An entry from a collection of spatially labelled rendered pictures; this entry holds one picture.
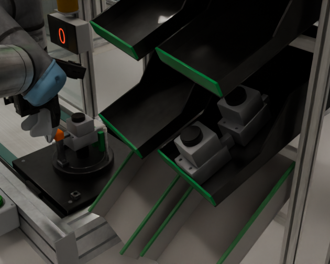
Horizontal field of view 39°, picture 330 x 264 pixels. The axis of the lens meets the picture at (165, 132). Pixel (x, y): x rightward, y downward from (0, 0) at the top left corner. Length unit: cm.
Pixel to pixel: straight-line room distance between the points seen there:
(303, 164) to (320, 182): 59
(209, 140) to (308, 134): 13
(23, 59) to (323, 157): 90
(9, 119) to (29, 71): 73
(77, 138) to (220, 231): 41
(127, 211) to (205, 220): 16
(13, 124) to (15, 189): 36
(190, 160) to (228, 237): 17
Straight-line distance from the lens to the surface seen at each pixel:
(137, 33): 69
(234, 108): 64
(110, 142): 117
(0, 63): 66
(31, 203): 104
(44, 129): 98
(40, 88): 74
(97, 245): 102
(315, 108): 62
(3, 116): 147
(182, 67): 58
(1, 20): 79
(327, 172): 131
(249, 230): 71
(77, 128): 102
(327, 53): 59
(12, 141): 133
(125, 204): 89
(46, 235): 95
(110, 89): 167
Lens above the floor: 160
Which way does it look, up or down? 31 degrees down
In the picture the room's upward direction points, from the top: 1 degrees counter-clockwise
